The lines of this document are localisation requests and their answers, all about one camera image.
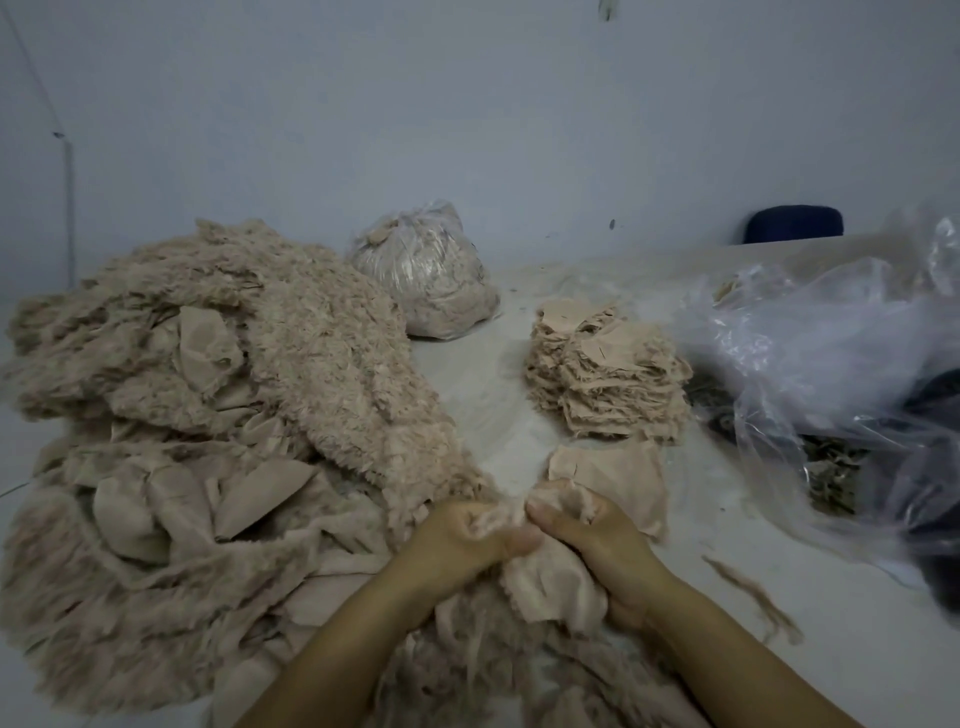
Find person's right hand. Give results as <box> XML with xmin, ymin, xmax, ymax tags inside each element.
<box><xmin>523</xmin><ymin>487</ymin><xmax>680</xmax><ymax>635</ymax></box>

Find person's left hand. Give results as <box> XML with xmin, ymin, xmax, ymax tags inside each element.
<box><xmin>382</xmin><ymin>499</ymin><xmax>546</xmax><ymax>614</ymax></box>

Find beige scrap strips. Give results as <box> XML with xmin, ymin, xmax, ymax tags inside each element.
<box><xmin>210</xmin><ymin>570</ymin><xmax>714</xmax><ymax>728</ymax></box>

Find stack of sorted beige pieces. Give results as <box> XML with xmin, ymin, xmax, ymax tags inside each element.
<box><xmin>523</xmin><ymin>297</ymin><xmax>620</xmax><ymax>419</ymax></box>

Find large pile beige fabric scraps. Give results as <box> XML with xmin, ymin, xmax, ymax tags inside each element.
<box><xmin>0</xmin><ymin>219</ymin><xmax>497</xmax><ymax>714</ymax></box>

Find person's right forearm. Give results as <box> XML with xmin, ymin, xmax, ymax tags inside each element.
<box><xmin>637</xmin><ymin>585</ymin><xmax>864</xmax><ymax>728</ymax></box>

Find clear bag of beige scraps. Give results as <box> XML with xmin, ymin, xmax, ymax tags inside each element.
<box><xmin>348</xmin><ymin>202</ymin><xmax>503</xmax><ymax>342</ymax></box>

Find large clear plastic bag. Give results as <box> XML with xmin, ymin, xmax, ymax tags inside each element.
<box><xmin>675</xmin><ymin>210</ymin><xmax>960</xmax><ymax>579</ymax></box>

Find blue chair back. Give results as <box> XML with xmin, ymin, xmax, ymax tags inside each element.
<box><xmin>742</xmin><ymin>204</ymin><xmax>846</xmax><ymax>245</ymax></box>

